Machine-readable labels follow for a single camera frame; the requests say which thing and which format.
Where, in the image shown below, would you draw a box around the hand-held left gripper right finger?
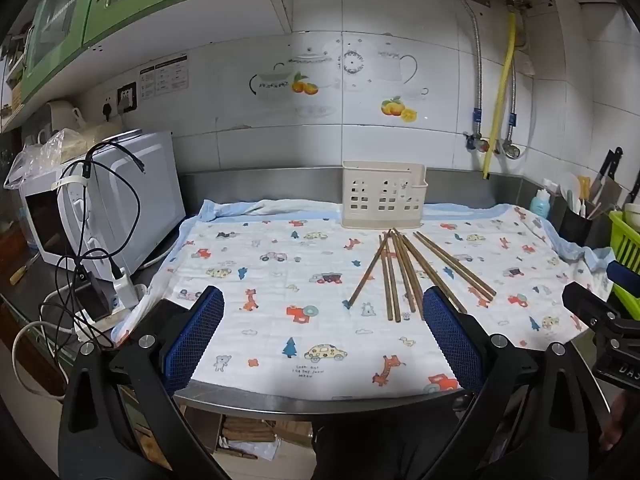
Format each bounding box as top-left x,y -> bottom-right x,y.
422,286 -> 608,480

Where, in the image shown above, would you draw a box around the wooden handled knife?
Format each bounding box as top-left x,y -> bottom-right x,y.
9,260 -> 36,285

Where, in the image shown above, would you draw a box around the green plastic basket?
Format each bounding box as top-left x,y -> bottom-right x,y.
607,210 -> 640,321

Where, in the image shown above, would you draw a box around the white cable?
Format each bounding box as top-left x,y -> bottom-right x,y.
11,320 -> 76,401

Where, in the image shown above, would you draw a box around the cardboard boxes under counter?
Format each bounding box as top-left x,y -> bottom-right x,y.
200,407 -> 316,461

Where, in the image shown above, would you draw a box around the black utensil cup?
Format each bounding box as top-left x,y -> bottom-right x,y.
559,200 -> 596,246

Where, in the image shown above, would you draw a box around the black wall socket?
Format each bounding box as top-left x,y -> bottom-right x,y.
116,81 -> 138,113

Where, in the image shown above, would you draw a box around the black cable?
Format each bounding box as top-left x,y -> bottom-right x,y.
50,141 -> 147,376

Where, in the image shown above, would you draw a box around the beige kettle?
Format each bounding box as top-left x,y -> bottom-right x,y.
45,100 -> 86,136

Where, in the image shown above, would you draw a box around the black handled knife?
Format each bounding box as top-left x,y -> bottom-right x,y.
590,147 -> 624,201

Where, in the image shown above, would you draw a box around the long metal flexible hose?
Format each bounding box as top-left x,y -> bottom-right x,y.
454,0 -> 485,141

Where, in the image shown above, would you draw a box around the group of wooden chopsticks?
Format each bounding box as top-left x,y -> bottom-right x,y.
347,228 -> 497,323

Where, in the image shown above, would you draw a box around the green wall cabinet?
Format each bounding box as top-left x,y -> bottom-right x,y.
0,0 -> 278,133

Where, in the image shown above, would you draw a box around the clear plastic bag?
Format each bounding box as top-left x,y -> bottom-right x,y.
4,127 -> 91,191

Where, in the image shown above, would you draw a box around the person's right hand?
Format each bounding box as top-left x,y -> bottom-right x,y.
599,391 -> 640,452

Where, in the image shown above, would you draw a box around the white power strip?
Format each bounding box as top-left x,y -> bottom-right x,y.
75,270 -> 148,333

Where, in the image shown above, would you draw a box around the blue pump bottle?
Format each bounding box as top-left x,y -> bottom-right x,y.
530,177 -> 558,220

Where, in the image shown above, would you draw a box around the instruction wall sticker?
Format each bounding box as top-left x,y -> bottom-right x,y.
139,54 -> 190,102

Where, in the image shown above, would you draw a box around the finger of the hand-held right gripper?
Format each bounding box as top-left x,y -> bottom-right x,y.
607,260 -> 640,293
562,282 -> 623,328

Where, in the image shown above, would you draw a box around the cream plastic utensil holder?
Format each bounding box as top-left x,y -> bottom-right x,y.
342,160 -> 428,231

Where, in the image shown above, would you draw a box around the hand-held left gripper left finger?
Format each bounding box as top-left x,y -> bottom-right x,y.
58,286 -> 231,480

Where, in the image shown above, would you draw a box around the steel cleaver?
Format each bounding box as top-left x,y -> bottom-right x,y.
595,177 -> 623,208

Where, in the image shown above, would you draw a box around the white microwave oven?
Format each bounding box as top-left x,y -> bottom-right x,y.
19,130 -> 187,281

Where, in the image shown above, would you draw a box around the yellow gas hose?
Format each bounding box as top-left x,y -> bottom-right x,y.
481,10 -> 517,181

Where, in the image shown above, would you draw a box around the cartoon printed blanket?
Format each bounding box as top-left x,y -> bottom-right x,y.
111,199 -> 617,402

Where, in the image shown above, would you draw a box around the short metal flexible hose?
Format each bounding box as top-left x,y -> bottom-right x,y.
505,50 -> 518,146

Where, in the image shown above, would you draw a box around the teaware fruit wall decal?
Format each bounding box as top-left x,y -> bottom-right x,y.
249,35 -> 431,123

